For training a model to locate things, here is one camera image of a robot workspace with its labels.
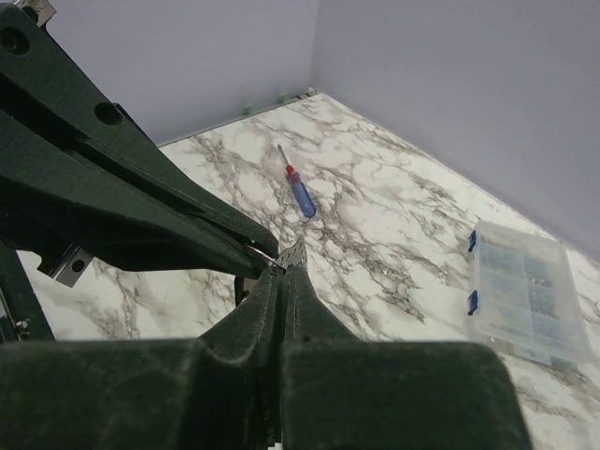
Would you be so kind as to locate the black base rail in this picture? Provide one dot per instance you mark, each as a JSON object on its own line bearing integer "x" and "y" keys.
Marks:
{"x": 22, "y": 317}

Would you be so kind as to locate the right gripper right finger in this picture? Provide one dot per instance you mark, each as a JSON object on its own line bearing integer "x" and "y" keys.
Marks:
{"x": 340, "y": 392}

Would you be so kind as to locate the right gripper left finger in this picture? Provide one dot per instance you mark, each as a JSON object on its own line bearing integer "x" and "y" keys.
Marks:
{"x": 216, "y": 391}

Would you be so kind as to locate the clear plastic screw box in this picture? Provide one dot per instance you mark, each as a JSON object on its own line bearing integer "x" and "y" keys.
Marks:
{"x": 522, "y": 298}

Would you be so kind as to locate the blue red screwdriver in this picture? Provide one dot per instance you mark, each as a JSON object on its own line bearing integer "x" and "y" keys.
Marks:
{"x": 299, "y": 189}

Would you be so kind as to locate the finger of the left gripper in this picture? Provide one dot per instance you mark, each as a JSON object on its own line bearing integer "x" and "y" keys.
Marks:
{"x": 42, "y": 88}
{"x": 57, "y": 196}

